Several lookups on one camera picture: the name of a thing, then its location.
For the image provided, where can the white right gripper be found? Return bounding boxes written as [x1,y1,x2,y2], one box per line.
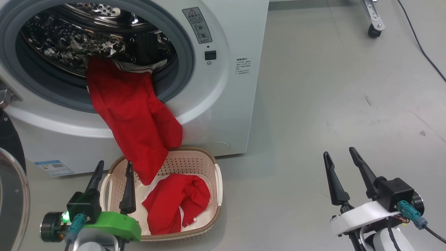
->
[323,147,401,237]

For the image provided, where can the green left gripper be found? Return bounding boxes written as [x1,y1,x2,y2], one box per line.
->
[84,160,142,242]

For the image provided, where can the washing machine glass door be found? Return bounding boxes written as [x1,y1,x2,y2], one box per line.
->
[0,108,31,251]

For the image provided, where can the cream perforated laundry basket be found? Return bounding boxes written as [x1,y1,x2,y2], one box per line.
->
[100,146,223,242]

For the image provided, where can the white front-load washing machine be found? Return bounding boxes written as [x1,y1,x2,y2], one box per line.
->
[0,0,269,176]

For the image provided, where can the metal door hinge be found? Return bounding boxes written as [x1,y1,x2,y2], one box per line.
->
[0,78,23,109]

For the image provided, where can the stainless steel washing machine drum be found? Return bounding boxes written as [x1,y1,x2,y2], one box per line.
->
[19,3,178,79]

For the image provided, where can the blue energy label sticker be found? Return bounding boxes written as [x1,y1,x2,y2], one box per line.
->
[34,160,75,177]

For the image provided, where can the grey warning sticker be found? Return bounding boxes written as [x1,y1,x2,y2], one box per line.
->
[182,7,213,44]

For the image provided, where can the teal left camera cable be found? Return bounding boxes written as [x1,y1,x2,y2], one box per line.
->
[64,214,86,251]

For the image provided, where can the teal camera cable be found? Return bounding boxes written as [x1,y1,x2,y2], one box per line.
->
[397,200,446,244]
[64,214,86,251]

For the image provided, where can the teal right camera cable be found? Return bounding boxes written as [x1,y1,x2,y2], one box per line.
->
[397,200,446,244]

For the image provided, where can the black floor cable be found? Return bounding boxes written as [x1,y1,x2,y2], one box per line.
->
[397,0,446,82]

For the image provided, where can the metal frame leg with caster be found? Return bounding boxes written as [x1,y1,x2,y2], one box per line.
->
[360,0,386,38]

